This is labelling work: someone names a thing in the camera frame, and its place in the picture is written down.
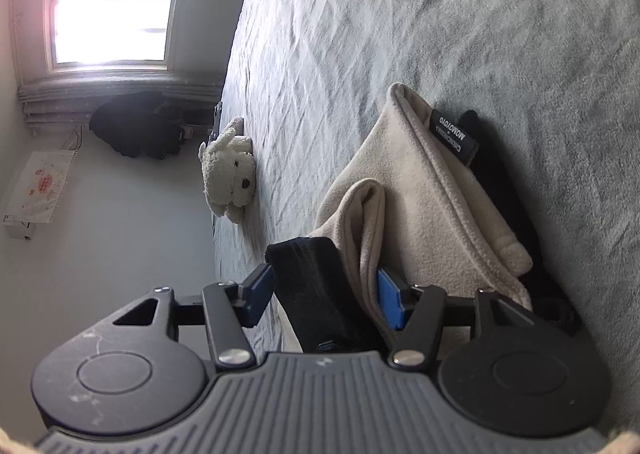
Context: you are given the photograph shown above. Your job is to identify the dark hanging clothes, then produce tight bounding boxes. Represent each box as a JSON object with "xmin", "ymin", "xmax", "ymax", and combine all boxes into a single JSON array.
[{"xmin": 90, "ymin": 92, "xmax": 193, "ymax": 161}]

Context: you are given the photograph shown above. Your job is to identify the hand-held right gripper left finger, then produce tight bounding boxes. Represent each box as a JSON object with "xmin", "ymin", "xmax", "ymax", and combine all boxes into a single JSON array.
[{"xmin": 111, "ymin": 262, "xmax": 276, "ymax": 371}]

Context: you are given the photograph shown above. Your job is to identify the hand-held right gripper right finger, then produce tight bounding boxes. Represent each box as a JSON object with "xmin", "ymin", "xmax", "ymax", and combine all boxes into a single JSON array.
[{"xmin": 376, "ymin": 267, "xmax": 538, "ymax": 370}]

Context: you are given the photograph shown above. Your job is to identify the grey bed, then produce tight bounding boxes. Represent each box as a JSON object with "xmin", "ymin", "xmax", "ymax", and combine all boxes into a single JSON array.
[{"xmin": 212, "ymin": 0, "xmax": 640, "ymax": 385}]

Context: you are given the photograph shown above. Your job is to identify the white cloth wall hanging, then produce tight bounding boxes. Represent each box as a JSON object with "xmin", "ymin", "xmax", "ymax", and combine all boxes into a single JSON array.
[{"xmin": 2, "ymin": 150, "xmax": 76, "ymax": 241}]

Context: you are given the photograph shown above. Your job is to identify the white plush dog toy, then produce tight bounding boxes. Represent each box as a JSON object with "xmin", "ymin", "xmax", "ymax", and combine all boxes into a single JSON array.
[{"xmin": 198, "ymin": 117, "xmax": 258, "ymax": 223}]

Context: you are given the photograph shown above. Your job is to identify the beige black-sleeved sweatshirt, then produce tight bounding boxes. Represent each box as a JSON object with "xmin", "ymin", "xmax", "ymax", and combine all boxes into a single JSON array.
[{"xmin": 265, "ymin": 82, "xmax": 583, "ymax": 355}]

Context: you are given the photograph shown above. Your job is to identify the dark grey strap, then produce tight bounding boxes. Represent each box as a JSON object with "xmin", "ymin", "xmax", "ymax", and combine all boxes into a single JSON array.
[{"xmin": 209, "ymin": 101, "xmax": 224, "ymax": 145}]

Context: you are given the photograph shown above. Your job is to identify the window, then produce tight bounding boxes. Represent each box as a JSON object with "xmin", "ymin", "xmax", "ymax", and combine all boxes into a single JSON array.
[{"xmin": 47, "ymin": 0, "xmax": 188, "ymax": 72}]

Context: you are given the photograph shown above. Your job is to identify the grey floral curtain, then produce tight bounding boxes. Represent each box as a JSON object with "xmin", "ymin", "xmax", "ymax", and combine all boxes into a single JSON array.
[{"xmin": 17, "ymin": 74, "xmax": 223, "ymax": 125}]

